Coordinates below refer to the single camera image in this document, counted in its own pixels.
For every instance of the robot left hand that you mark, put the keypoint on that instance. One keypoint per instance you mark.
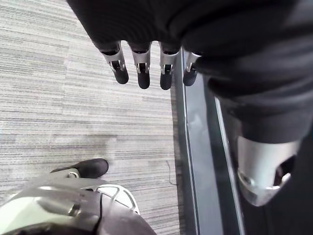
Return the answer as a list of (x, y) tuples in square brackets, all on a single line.
[(220, 49)]

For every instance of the dark grey shelf base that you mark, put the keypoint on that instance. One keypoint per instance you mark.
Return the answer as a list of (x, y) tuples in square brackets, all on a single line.
[(207, 159)]

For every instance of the dark robot foot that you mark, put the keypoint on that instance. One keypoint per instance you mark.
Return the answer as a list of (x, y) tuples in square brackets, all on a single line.
[(91, 168)]

